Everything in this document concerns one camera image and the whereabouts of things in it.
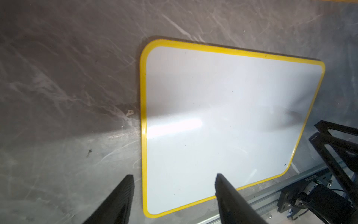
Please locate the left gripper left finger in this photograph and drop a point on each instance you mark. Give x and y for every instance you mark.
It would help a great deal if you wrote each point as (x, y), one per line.
(116, 208)

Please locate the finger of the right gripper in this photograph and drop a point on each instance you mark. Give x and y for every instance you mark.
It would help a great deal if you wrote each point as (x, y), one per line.
(319, 142)
(323, 128)

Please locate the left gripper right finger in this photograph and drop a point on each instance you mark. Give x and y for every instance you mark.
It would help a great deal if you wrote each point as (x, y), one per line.
(233, 208)

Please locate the yellow-framed whiteboard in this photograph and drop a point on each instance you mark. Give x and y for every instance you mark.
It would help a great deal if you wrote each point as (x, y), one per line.
(207, 110)

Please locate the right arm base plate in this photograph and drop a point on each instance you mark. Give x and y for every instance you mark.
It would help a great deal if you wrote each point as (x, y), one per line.
(313, 193)

